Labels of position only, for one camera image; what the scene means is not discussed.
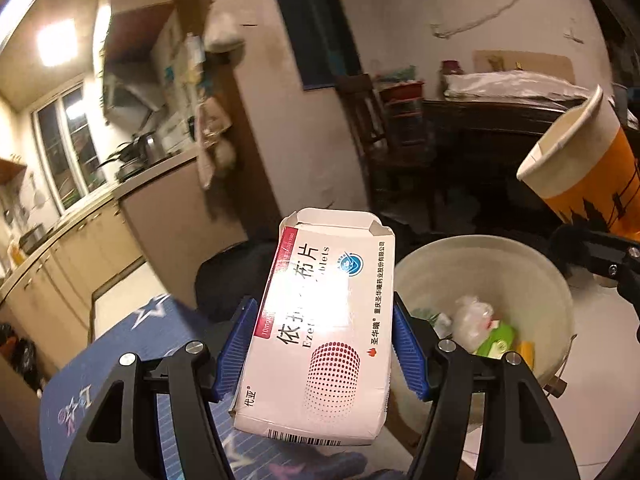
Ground dark wooden chair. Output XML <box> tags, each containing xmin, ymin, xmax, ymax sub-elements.
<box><xmin>336</xmin><ymin>74</ymin><xmax>436</xmax><ymax>231</ymax></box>

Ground white red medicine box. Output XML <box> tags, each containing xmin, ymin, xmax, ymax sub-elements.
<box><xmin>230</xmin><ymin>208</ymin><xmax>397</xmax><ymax>447</ymax></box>

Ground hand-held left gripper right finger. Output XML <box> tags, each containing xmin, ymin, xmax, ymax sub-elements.
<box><xmin>392</xmin><ymin>291</ymin><xmax>576</xmax><ymax>480</ymax></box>

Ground dark room window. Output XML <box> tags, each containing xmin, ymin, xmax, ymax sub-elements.
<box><xmin>265</xmin><ymin>0</ymin><xmax>363</xmax><ymax>93</ymax></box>

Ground wall cabinet above range hood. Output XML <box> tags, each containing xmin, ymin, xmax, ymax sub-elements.
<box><xmin>107</xmin><ymin>0</ymin><xmax>211</xmax><ymax>61</ymax></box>

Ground ceiling lamp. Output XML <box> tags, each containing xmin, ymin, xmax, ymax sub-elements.
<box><xmin>36</xmin><ymin>19</ymin><xmax>78</xmax><ymax>67</ymax></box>

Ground orange white paper cup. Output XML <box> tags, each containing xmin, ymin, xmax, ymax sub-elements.
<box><xmin>516</xmin><ymin>85</ymin><xmax>640</xmax><ymax>243</ymax></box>

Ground red plastic basket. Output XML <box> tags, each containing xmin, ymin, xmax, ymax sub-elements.
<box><xmin>380</xmin><ymin>80</ymin><xmax>426</xmax><ymax>116</ymax></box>

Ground brown cardboard sheet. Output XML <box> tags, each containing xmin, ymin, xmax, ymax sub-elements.
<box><xmin>472</xmin><ymin>50</ymin><xmax>576</xmax><ymax>81</ymax></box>

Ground beige lower kitchen cabinets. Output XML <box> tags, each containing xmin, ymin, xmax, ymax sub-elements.
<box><xmin>0</xmin><ymin>152</ymin><xmax>211</xmax><ymax>361</ymax></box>

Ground white cloth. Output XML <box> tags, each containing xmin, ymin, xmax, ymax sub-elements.
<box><xmin>445</xmin><ymin>71</ymin><xmax>593</xmax><ymax>101</ymax></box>

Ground range hood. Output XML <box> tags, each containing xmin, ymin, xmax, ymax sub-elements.
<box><xmin>102</xmin><ymin>72</ymin><xmax>166</xmax><ymax>116</ymax></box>

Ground hanging white plastic bag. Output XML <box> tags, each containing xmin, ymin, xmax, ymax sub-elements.
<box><xmin>202</xmin><ymin>10</ymin><xmax>246</xmax><ymax>53</ymax></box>

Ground clear plastic bag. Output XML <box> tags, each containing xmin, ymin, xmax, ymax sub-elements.
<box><xmin>452</xmin><ymin>296</ymin><xmax>496</xmax><ymax>353</ymax></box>

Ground green snack packet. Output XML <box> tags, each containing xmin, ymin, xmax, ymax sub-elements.
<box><xmin>475</xmin><ymin>322</ymin><xmax>516</xmax><ymax>358</ymax></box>

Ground dark wooden table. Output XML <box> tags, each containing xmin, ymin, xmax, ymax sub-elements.
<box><xmin>422</xmin><ymin>95</ymin><xmax>640</xmax><ymax>236</ymax></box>

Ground black wok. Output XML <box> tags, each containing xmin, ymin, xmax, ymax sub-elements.
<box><xmin>97</xmin><ymin>132</ymin><xmax>166</xmax><ymax>181</ymax></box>

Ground blue checkered star tablecloth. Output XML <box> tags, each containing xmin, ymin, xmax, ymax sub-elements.
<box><xmin>39</xmin><ymin>294</ymin><xmax>371</xmax><ymax>480</ymax></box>

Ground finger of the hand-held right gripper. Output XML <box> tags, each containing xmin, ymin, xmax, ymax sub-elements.
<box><xmin>548</xmin><ymin>224</ymin><xmax>640</xmax><ymax>288</ymax></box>

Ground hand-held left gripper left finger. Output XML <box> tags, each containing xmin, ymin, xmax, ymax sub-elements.
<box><xmin>60</xmin><ymin>296</ymin><xmax>259</xmax><ymax>480</ymax></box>

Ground black garbage bag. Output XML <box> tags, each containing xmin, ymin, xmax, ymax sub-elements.
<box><xmin>0</xmin><ymin>322</ymin><xmax>38</xmax><ymax>393</ymax></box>

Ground white plastic bucket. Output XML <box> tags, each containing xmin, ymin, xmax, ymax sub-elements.
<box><xmin>389</xmin><ymin>235</ymin><xmax>576</xmax><ymax>433</ymax></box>

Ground kitchen window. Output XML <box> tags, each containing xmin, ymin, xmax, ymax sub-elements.
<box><xmin>31</xmin><ymin>84</ymin><xmax>108</xmax><ymax>216</ymax></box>

